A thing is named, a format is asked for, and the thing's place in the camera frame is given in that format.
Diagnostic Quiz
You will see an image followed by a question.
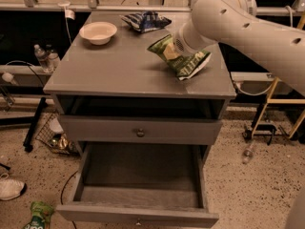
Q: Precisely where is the black cable on floor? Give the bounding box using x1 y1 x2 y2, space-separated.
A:
59 170 79 229

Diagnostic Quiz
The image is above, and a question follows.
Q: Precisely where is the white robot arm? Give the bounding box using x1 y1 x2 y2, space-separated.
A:
180 0 305 229

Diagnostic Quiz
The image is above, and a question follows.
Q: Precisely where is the wire basket with items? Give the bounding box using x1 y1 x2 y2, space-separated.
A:
35 114 78 156

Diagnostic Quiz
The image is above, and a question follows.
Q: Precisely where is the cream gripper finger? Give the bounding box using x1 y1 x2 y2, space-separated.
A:
163 43 180 60

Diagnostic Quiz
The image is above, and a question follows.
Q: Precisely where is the open grey lower drawer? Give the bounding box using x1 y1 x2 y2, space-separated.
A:
57 142 219 228

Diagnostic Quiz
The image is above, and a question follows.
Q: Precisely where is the white lamp fixture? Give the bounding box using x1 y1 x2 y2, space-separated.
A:
58 0 75 20

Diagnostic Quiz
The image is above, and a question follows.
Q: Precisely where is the white cable right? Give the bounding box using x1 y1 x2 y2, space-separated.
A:
234 5 295 97

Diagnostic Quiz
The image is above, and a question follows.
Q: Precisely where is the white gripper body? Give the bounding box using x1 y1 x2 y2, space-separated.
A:
173 20 216 55

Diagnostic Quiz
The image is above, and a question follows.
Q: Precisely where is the water bottle on floor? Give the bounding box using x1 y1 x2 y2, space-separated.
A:
242 141 254 164

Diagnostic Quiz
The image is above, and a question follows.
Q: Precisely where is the white bowl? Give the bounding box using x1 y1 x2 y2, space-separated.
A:
79 22 117 46

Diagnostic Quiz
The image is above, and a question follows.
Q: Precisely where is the grey wooden drawer cabinet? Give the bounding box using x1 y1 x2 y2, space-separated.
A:
43 10 237 157

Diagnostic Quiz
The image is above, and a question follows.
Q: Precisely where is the white sneaker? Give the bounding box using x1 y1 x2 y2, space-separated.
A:
0 173 27 201

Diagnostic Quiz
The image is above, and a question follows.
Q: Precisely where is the clear water bottle left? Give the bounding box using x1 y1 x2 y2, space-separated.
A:
34 44 53 73

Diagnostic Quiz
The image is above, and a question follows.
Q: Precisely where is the closed grey upper drawer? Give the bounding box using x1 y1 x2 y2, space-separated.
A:
59 115 222 145

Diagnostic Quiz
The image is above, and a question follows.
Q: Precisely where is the green snack bag on floor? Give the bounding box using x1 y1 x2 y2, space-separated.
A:
22 201 54 229

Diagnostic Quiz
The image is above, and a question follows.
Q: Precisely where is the green jalapeno chip bag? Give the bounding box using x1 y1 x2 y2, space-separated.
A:
148 34 212 81

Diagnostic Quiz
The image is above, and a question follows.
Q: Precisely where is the blue chip bag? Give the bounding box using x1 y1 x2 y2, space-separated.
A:
120 10 172 33

